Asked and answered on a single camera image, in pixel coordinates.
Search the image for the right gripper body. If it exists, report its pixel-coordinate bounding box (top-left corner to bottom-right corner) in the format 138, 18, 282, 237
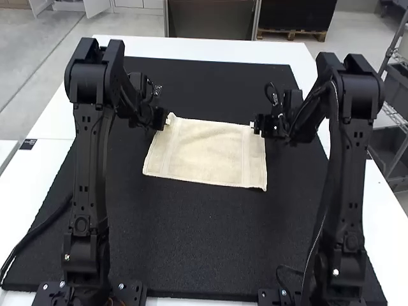
254, 113, 291, 140

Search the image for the grey cupboard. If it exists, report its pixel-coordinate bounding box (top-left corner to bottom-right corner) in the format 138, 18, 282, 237
111, 0, 166, 10
28, 0, 112, 19

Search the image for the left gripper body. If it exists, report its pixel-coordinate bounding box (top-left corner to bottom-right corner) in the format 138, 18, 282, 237
129, 105, 169, 131

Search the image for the black crate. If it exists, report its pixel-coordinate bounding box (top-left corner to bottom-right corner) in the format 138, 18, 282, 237
257, 0, 339, 33

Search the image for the black mat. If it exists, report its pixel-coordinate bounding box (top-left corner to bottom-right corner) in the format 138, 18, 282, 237
1, 56, 388, 303

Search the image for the wooden pallet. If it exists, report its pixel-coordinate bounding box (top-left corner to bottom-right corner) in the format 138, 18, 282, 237
256, 27, 328, 42

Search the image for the wire shelf trolley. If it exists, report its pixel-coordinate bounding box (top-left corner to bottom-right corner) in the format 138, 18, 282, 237
366, 18, 408, 195

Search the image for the dark grey crate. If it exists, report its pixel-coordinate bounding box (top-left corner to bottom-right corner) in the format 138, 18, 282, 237
381, 0, 408, 20

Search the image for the pale towel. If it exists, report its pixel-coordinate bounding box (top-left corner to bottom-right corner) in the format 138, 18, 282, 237
142, 111, 268, 193

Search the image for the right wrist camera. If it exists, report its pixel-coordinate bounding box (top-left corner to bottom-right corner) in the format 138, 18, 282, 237
282, 89, 303, 113

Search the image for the grey bin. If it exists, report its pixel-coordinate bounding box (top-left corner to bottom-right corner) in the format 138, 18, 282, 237
384, 62, 408, 112

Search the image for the black framed panel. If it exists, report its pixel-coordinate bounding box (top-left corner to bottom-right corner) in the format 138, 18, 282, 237
164, 0, 262, 41

